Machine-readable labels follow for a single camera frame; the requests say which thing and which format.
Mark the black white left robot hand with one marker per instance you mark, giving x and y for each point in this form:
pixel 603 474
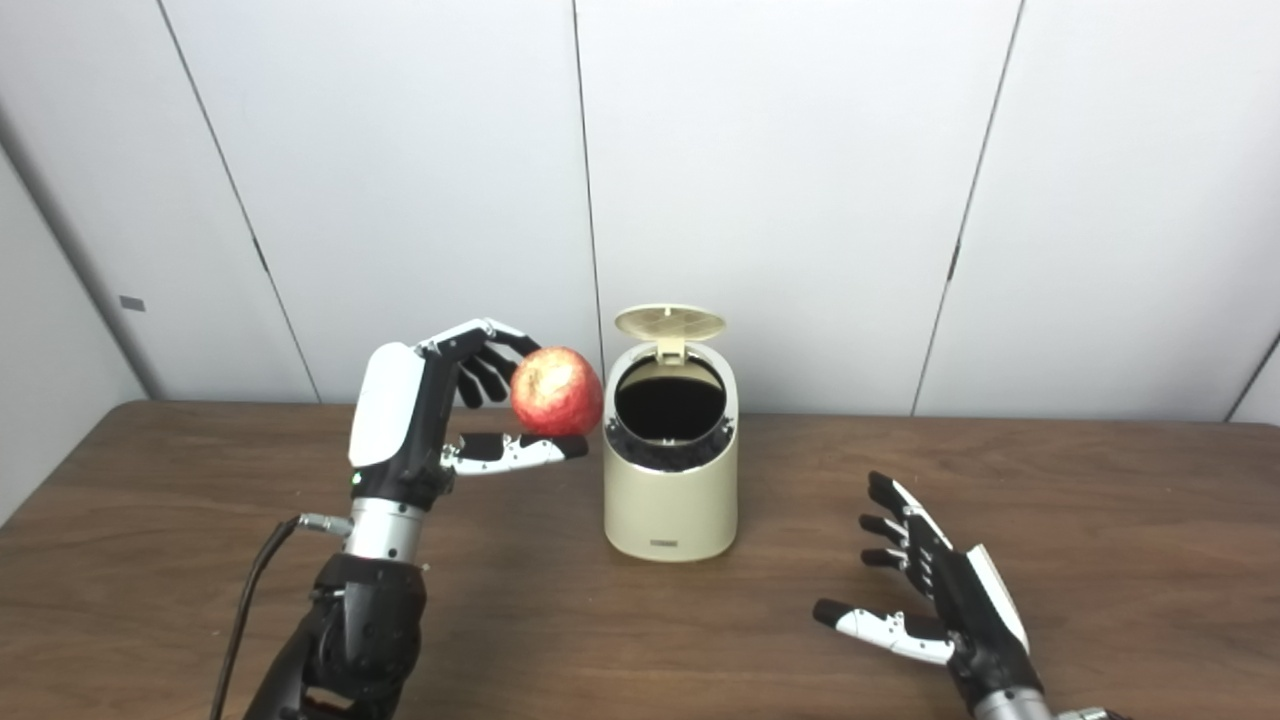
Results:
pixel 385 410

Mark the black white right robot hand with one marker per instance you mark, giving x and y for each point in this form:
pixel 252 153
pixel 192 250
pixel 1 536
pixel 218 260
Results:
pixel 975 610

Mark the red apple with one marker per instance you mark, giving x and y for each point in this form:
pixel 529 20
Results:
pixel 556 392

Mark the cream round bin lid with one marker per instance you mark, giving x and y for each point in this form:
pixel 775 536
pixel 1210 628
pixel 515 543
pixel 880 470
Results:
pixel 668 320

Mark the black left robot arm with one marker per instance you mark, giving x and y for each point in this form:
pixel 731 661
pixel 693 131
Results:
pixel 370 620

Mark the cream-colored bin body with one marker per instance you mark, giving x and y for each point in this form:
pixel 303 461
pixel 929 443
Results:
pixel 670 505

